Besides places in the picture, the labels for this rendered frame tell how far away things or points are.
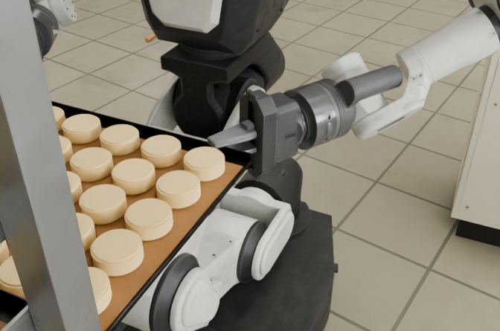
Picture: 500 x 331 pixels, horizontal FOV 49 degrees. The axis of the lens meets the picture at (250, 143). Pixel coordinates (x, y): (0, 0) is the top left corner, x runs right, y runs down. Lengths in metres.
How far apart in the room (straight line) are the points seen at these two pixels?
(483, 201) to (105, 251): 1.32
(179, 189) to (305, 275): 0.81
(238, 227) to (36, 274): 0.90
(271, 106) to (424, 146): 1.57
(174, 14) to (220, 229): 0.53
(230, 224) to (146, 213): 0.66
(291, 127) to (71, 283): 0.44
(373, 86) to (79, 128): 0.40
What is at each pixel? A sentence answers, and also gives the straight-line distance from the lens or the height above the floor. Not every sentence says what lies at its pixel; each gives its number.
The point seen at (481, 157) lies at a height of 0.31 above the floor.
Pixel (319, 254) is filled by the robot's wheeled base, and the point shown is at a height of 0.17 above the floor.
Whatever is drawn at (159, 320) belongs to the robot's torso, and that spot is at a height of 0.46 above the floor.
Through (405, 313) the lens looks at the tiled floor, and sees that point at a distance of 1.58.
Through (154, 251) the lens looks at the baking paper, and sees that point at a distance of 0.58.
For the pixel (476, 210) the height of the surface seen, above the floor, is 0.14.
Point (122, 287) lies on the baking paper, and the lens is 0.55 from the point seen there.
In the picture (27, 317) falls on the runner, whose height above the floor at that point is 0.88.
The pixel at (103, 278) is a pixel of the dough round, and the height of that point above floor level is 0.79.
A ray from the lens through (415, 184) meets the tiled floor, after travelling 2.02.
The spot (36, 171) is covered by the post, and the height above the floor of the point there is 1.00.
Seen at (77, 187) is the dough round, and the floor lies 0.79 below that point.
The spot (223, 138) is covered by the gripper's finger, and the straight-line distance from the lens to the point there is 0.70.
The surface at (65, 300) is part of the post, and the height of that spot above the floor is 0.90.
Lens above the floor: 1.17
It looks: 33 degrees down
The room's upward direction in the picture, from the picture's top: straight up
